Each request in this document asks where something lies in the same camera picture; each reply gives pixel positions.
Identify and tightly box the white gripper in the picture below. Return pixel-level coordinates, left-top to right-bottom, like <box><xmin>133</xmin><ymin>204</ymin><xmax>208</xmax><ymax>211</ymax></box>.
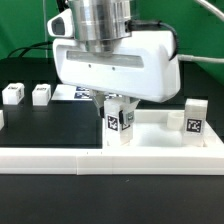
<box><xmin>47</xmin><ymin>9</ymin><xmax>180</xmax><ymax>125</ymax></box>

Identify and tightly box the white square table top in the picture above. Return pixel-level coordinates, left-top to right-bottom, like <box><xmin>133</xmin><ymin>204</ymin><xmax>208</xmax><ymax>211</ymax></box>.
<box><xmin>103</xmin><ymin>110</ymin><xmax>224</xmax><ymax>149</ymax></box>

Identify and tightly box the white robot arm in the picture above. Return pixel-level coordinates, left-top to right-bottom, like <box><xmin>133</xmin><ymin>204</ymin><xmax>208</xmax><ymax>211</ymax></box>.
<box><xmin>47</xmin><ymin>0</ymin><xmax>224</xmax><ymax>126</ymax></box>

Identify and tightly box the white sheet with fiducial tags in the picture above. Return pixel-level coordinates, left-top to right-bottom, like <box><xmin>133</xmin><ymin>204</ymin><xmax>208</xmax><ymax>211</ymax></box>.
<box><xmin>51</xmin><ymin>84</ymin><xmax>91</xmax><ymax>101</ymax></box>

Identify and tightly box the white U-shaped obstacle fence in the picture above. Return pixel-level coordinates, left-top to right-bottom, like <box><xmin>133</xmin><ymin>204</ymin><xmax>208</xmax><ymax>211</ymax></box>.
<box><xmin>0</xmin><ymin>109</ymin><xmax>224</xmax><ymax>176</ymax></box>

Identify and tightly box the black cable on table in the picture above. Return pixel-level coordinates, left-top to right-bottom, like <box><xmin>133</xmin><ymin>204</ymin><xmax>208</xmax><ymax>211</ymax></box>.
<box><xmin>7</xmin><ymin>41</ymin><xmax>56</xmax><ymax>60</ymax></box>

